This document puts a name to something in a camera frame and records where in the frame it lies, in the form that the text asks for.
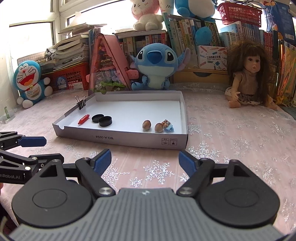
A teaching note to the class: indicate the pink triangular diorama house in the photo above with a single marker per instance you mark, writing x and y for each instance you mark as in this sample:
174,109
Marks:
106,64

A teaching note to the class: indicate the blue alien plush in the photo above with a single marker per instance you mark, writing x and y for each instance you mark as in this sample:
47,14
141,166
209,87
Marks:
155,67

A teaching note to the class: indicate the row of tall books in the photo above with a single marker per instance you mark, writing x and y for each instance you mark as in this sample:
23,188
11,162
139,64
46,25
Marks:
185,32

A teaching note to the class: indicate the pink snowflake tablecloth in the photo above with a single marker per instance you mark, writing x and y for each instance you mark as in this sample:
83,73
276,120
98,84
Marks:
231,143

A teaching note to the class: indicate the window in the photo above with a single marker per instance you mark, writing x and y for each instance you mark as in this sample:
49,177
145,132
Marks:
34,34

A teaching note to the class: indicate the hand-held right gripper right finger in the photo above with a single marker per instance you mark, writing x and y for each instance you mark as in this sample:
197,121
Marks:
186,162

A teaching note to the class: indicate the small red plastic basket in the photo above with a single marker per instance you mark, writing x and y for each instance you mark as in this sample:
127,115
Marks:
240,12

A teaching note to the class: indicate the large red plastic basket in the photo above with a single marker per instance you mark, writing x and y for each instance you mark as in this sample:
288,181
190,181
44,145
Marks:
71,77

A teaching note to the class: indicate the grey crumpled cloth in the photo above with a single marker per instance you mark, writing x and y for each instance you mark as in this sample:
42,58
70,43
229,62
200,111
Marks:
50,52

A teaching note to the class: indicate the wooden drawer organiser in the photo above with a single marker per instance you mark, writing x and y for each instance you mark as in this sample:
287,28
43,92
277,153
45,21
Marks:
185,77

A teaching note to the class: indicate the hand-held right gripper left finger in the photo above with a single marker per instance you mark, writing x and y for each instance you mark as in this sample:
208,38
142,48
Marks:
102,162

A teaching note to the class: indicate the tall blue folders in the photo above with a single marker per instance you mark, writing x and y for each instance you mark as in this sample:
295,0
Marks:
92,46

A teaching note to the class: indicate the blue robot cat plush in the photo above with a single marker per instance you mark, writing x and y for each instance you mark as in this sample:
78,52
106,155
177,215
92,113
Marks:
29,81

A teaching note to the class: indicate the white cardboard box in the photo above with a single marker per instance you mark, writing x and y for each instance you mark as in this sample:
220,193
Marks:
138,109

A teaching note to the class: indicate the stack of flat books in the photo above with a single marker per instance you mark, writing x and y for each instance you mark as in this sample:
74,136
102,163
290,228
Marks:
71,48

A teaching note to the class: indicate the black round lid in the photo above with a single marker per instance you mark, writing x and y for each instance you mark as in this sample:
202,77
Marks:
96,118
105,121

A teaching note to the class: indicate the row of small books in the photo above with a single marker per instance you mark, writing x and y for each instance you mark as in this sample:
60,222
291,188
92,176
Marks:
138,42

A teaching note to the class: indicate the blue hair clip with bears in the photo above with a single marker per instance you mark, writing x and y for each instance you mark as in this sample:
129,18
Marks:
168,126

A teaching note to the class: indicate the red chili toy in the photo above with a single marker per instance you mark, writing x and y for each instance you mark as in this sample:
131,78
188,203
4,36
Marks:
83,119

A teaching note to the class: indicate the small glass ornament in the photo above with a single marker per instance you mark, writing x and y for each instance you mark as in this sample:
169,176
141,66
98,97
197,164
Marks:
6,114

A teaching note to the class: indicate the white bunny plush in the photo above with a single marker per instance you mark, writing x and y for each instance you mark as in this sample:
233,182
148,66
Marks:
145,16

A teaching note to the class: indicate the black binder clip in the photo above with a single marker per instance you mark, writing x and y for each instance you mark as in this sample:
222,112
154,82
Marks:
81,103

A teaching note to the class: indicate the blue plastic bag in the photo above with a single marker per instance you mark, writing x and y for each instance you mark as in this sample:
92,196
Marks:
281,20

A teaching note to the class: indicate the dark red clothing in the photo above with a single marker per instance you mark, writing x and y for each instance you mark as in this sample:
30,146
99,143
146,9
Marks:
4,220

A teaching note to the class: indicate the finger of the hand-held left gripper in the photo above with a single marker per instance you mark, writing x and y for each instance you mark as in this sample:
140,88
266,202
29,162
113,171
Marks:
46,158
32,141

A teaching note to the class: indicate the large blue plush toy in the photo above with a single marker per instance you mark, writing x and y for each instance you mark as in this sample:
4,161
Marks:
194,8

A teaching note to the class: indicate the brown hazelnut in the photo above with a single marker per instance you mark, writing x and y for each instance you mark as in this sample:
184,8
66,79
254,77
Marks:
146,125
158,128

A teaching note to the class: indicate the leaning colourful picture books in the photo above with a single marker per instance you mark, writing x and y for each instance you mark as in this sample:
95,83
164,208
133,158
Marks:
285,74

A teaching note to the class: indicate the colourful stationery box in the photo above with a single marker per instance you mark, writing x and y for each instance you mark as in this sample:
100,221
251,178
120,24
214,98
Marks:
211,58

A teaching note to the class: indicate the long-haired baby doll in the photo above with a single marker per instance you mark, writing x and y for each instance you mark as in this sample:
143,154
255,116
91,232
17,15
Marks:
249,76

